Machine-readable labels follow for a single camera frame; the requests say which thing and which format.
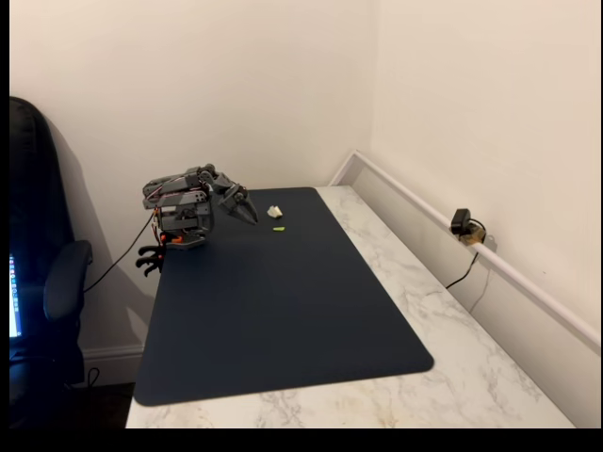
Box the white baseboard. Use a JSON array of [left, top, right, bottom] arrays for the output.
[[82, 345, 145, 388]]

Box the white wall ledge trim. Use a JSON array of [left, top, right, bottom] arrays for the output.
[[328, 149, 602, 349]]

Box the black and orange clamp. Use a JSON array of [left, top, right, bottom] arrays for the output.
[[135, 233, 186, 279]]

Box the black office chair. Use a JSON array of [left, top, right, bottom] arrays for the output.
[[8, 96, 94, 429]]

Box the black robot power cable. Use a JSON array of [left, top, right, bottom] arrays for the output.
[[82, 212, 156, 293]]

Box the black webcam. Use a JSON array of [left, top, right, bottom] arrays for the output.
[[450, 208, 472, 235]]

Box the black cable on floor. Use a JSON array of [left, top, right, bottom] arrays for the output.
[[70, 366, 101, 390]]

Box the dark navy desk mat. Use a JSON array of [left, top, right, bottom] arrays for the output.
[[133, 186, 434, 408]]

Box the black webcam cable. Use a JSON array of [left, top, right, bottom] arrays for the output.
[[445, 217, 487, 290]]

